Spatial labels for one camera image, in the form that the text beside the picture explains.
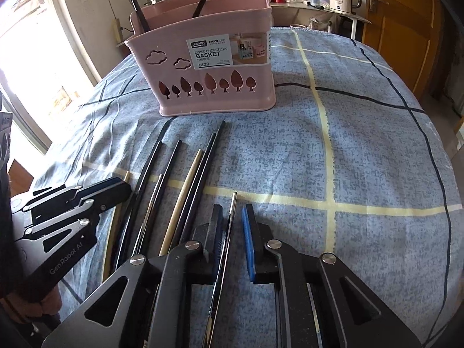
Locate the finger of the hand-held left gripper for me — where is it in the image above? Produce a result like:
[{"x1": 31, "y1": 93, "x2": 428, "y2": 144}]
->
[
  {"x1": 26, "y1": 202, "x2": 126, "y2": 240},
  {"x1": 25, "y1": 177, "x2": 132, "y2": 214}
]

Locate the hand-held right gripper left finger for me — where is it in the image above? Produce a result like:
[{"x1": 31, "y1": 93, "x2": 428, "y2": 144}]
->
[{"x1": 41, "y1": 204, "x2": 223, "y2": 348}]

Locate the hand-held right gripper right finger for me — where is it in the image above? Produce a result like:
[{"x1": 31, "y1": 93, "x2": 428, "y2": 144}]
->
[{"x1": 241, "y1": 204, "x2": 423, "y2": 348}]

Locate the dark metal-tipped chopstick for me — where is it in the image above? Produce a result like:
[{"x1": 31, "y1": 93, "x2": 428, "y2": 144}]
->
[{"x1": 205, "y1": 192, "x2": 238, "y2": 348}]

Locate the pink chopstick basket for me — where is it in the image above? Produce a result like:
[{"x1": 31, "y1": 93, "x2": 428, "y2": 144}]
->
[{"x1": 125, "y1": 0, "x2": 277, "y2": 117}]

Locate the person's left hand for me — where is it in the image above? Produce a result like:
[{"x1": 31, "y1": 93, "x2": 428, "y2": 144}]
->
[{"x1": 0, "y1": 279, "x2": 62, "y2": 330}]

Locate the white framed window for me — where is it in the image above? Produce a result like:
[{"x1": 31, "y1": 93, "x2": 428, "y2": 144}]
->
[{"x1": 0, "y1": 0, "x2": 104, "y2": 156}]

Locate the plastic bag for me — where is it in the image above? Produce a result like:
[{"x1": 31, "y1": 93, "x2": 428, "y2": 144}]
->
[{"x1": 307, "y1": 16, "x2": 334, "y2": 31}]

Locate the metal shelf table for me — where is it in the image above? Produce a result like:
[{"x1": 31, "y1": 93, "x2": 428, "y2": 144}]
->
[{"x1": 270, "y1": 1, "x2": 374, "y2": 42}]

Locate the wooden door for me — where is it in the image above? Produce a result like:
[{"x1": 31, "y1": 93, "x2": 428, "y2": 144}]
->
[{"x1": 362, "y1": 0, "x2": 445, "y2": 98}]

